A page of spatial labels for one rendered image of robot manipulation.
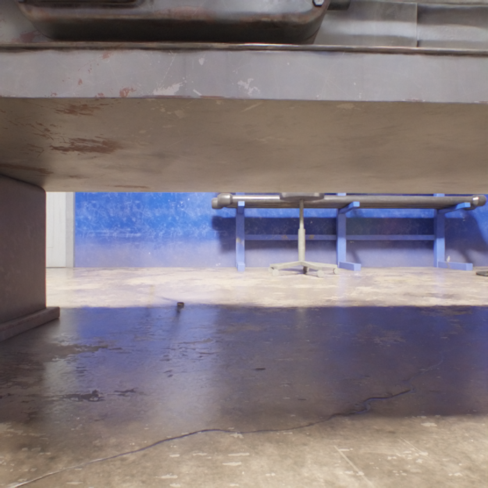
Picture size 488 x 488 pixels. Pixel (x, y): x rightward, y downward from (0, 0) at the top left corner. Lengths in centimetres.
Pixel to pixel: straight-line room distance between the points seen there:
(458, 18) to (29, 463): 89
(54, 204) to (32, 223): 300
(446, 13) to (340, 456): 71
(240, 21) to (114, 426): 53
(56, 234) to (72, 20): 369
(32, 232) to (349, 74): 95
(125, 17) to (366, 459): 58
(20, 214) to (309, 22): 87
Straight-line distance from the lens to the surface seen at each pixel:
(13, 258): 113
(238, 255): 373
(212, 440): 49
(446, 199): 391
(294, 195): 282
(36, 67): 56
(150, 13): 55
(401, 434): 54
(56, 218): 420
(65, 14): 58
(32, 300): 122
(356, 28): 75
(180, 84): 50
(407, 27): 79
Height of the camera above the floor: 23
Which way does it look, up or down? level
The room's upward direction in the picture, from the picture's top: straight up
